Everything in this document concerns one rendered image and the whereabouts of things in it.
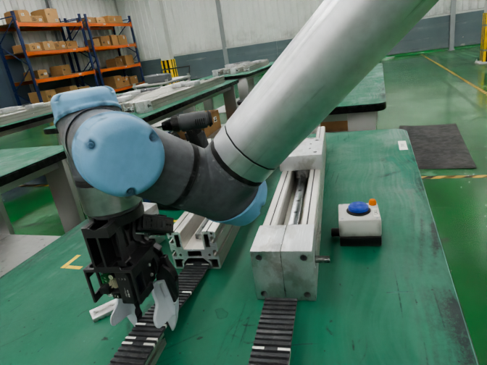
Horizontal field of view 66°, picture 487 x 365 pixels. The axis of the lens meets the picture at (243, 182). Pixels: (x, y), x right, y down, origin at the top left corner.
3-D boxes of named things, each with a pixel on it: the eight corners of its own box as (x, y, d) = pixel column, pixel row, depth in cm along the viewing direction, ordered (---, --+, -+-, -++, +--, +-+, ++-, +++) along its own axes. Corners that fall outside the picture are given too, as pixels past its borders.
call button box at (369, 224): (382, 246, 73) (381, 217, 71) (331, 247, 76) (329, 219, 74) (377, 227, 81) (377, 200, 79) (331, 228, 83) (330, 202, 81)
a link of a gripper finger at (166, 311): (159, 353, 53) (130, 300, 50) (175, 324, 58) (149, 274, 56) (177, 350, 52) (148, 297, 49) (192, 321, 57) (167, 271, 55)
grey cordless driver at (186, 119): (221, 172, 132) (210, 111, 124) (165, 182, 130) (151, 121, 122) (219, 166, 139) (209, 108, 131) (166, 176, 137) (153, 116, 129)
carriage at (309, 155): (323, 179, 96) (321, 153, 94) (281, 181, 99) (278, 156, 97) (325, 159, 111) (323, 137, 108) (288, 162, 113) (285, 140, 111)
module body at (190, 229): (221, 269, 74) (214, 231, 71) (175, 268, 77) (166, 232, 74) (277, 151, 147) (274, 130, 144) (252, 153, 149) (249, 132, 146)
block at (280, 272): (331, 301, 61) (327, 250, 57) (256, 299, 64) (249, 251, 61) (331, 269, 69) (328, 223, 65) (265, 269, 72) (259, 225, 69)
